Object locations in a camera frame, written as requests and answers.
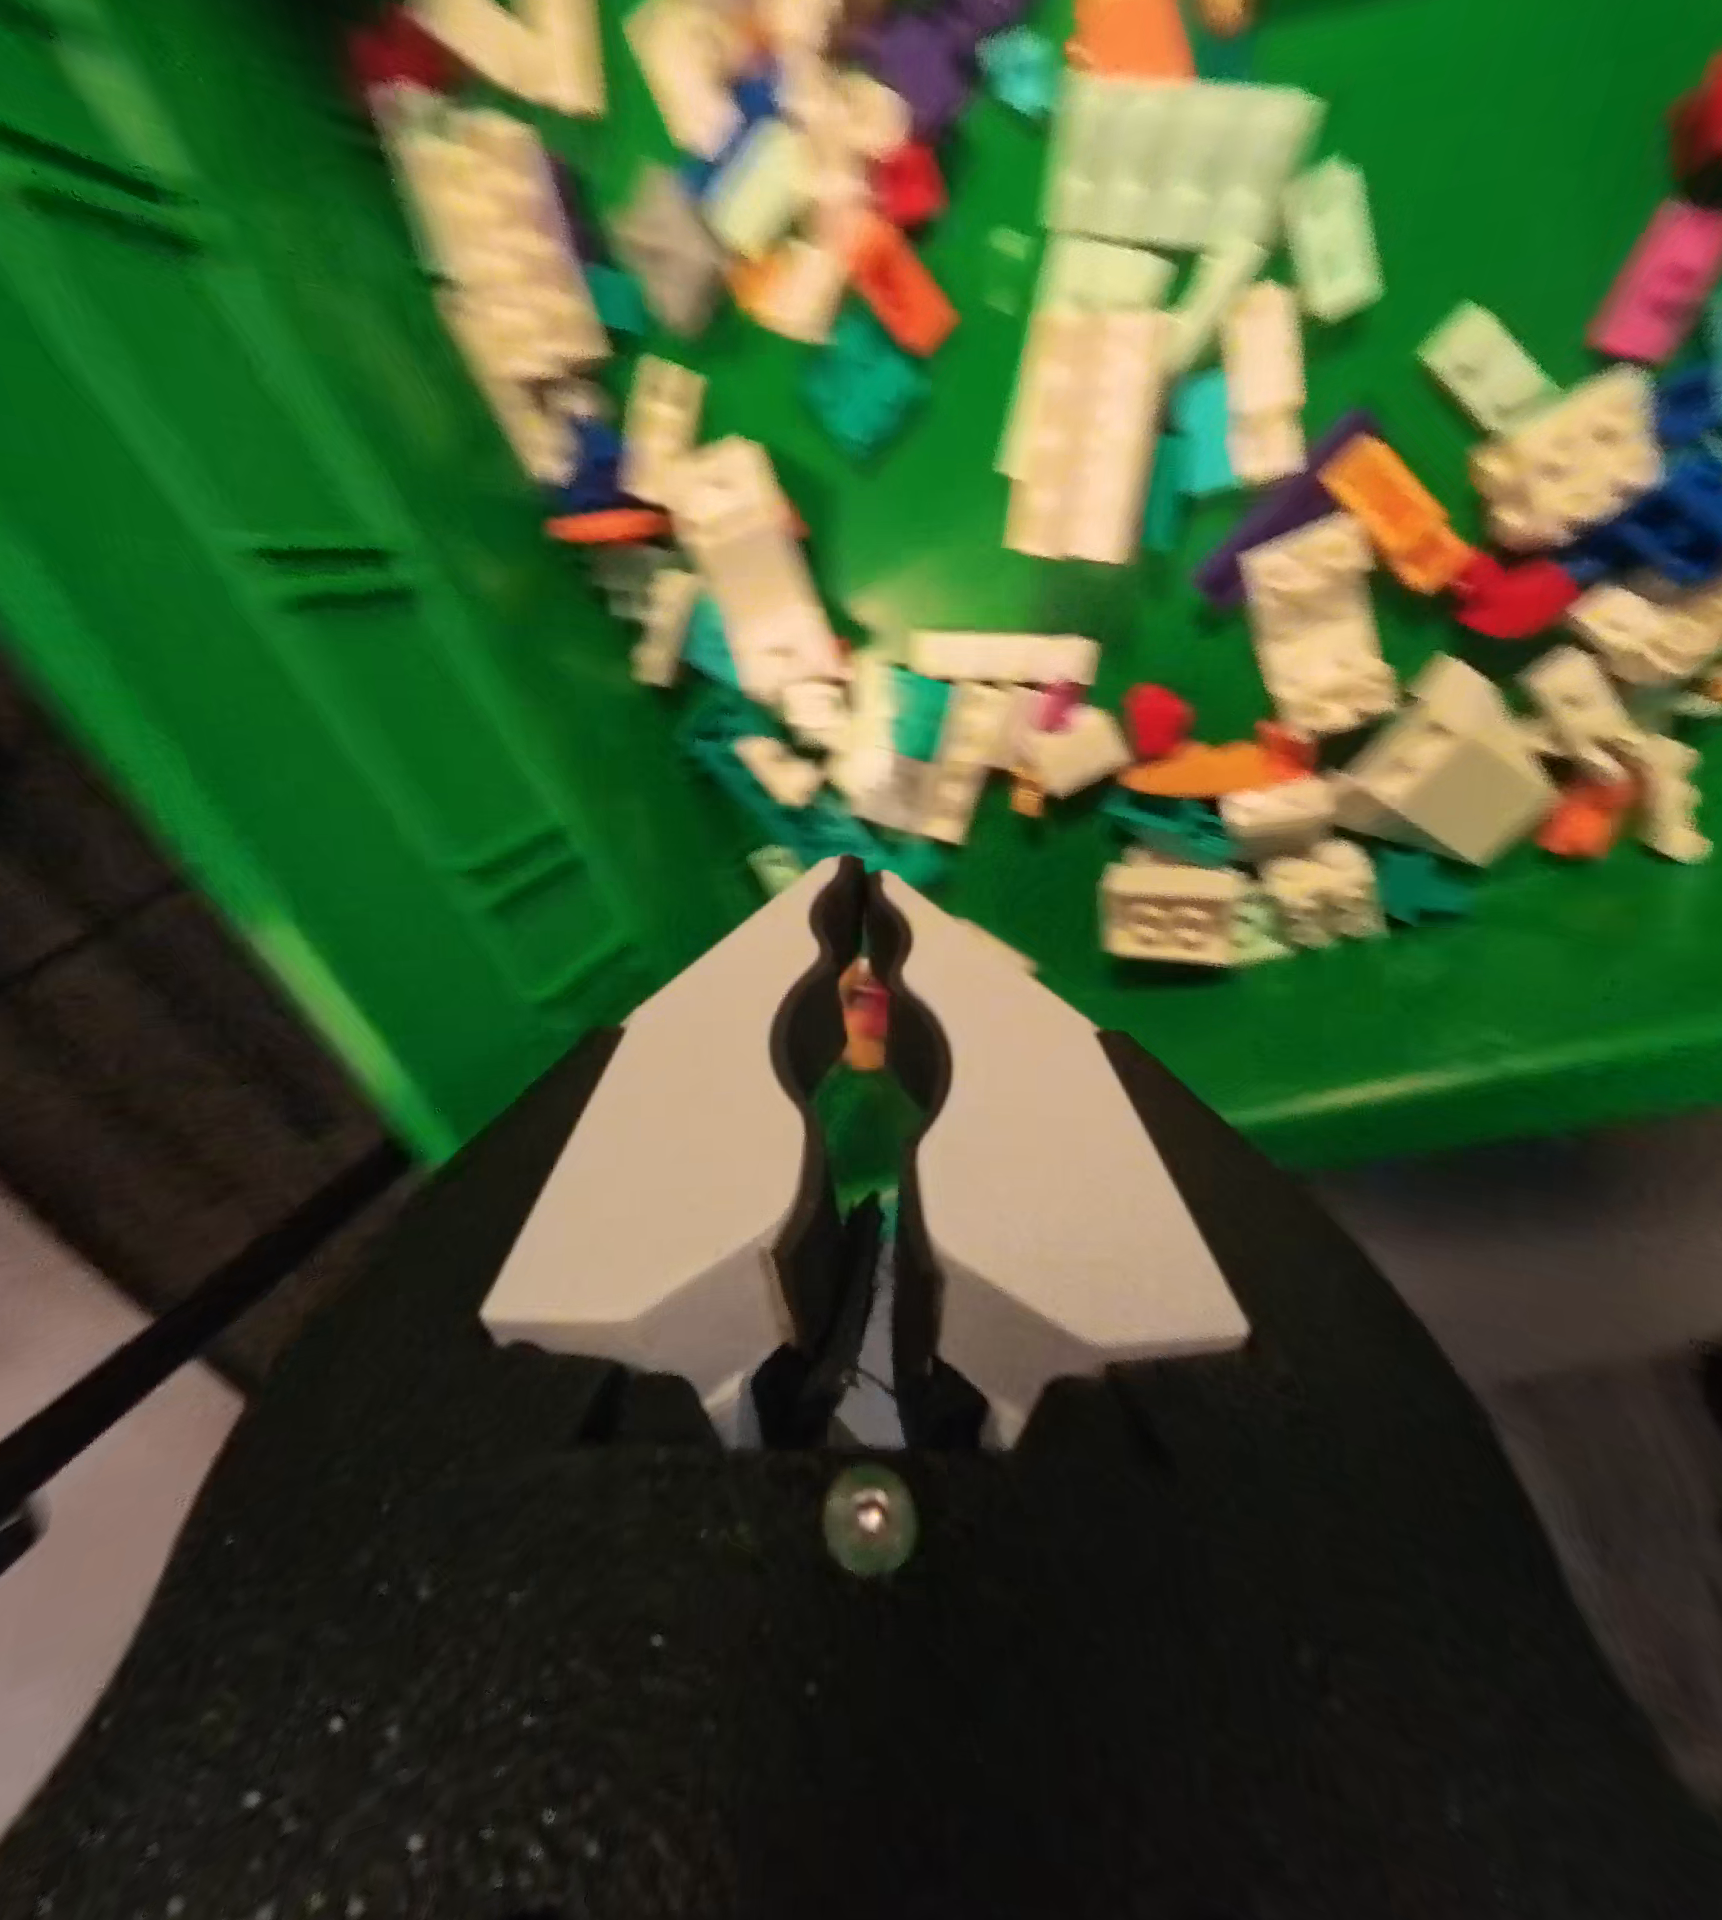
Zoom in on green plastic bin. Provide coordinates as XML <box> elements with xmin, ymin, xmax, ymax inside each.
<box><xmin>0</xmin><ymin>0</ymin><xmax>1722</xmax><ymax>1176</ymax></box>

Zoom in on pile of lego bricks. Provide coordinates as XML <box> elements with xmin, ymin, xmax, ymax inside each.
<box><xmin>351</xmin><ymin>0</ymin><xmax>1722</xmax><ymax>970</ymax></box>

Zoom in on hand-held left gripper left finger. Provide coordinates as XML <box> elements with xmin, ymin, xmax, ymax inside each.
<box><xmin>478</xmin><ymin>854</ymin><xmax>870</xmax><ymax>1450</ymax></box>

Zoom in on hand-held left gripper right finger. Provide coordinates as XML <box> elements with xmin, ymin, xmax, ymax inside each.
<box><xmin>861</xmin><ymin>863</ymin><xmax>1255</xmax><ymax>1450</ymax></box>

